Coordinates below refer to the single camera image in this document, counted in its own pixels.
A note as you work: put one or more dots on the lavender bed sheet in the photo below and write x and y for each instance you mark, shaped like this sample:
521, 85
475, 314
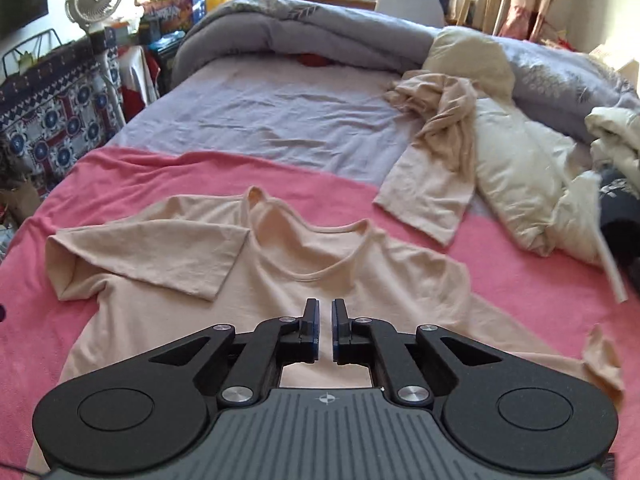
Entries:
280, 115

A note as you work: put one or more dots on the crumpled beige garment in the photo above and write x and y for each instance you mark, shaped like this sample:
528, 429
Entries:
440, 160

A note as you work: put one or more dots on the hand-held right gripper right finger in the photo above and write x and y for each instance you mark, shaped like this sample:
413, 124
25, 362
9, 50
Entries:
337, 324

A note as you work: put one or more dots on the pink blanket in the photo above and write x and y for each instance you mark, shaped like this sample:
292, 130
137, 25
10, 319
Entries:
150, 180

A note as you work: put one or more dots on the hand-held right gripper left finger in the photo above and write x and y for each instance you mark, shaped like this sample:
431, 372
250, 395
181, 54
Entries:
314, 324

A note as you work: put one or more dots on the grey patterned duvet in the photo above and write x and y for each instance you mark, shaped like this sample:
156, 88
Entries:
310, 30

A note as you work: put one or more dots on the beige pillow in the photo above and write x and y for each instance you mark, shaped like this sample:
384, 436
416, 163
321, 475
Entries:
470, 60

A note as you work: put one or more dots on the dark blue garment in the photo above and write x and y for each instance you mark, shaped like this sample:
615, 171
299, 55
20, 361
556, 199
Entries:
620, 215

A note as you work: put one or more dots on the white chair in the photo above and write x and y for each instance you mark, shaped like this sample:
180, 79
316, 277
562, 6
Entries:
410, 5

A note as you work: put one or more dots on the blue red patterned cloth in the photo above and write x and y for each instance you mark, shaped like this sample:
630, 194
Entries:
55, 115

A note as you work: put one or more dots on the floral curtain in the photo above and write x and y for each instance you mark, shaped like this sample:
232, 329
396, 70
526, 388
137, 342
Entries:
537, 0

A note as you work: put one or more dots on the colourful printed box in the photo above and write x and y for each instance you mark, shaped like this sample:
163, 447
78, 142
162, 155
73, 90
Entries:
167, 15

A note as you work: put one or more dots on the beige t-shirt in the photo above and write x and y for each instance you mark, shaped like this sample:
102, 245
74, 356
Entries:
280, 280

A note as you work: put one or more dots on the white cloth pile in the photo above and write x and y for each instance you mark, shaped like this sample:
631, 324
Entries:
617, 135

